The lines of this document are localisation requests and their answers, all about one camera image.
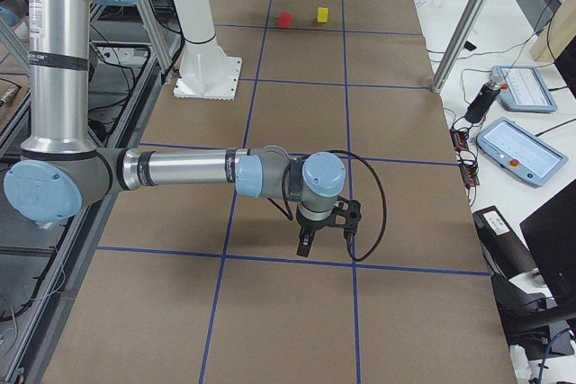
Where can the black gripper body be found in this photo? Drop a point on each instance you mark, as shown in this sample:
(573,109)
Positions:
(311,225)

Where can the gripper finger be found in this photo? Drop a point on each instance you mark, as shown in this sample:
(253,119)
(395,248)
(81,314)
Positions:
(308,242)
(302,249)

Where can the red block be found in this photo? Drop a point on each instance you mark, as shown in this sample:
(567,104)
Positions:
(284,20)

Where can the yellow block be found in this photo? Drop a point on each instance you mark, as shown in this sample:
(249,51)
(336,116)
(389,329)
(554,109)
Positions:
(322,15)

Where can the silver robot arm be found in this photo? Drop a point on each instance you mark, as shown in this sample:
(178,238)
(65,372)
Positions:
(62,170)

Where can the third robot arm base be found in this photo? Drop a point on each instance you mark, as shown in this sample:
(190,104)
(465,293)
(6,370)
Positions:
(14,14)

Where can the orange black electronics board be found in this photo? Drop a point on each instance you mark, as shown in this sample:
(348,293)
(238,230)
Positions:
(466,159)

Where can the black box with label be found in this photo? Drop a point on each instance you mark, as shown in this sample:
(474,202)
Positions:
(502,243)

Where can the black water bottle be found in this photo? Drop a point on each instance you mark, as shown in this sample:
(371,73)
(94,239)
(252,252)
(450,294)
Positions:
(483,100)

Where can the near teach pendant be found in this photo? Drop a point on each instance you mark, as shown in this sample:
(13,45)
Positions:
(520,152)

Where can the teach pendant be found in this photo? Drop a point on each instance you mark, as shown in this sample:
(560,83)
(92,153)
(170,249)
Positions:
(520,152)
(524,90)

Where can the black monitor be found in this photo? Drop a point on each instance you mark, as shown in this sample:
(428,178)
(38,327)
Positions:
(550,237)

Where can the far teach pendant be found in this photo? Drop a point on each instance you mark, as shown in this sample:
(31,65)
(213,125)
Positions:
(524,90)

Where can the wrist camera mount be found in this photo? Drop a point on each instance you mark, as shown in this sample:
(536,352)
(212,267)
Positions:
(347,215)

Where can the white camera pole base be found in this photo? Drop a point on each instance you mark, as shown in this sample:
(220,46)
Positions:
(205,70)

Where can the aluminium frame post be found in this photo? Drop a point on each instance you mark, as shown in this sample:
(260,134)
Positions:
(462,30)

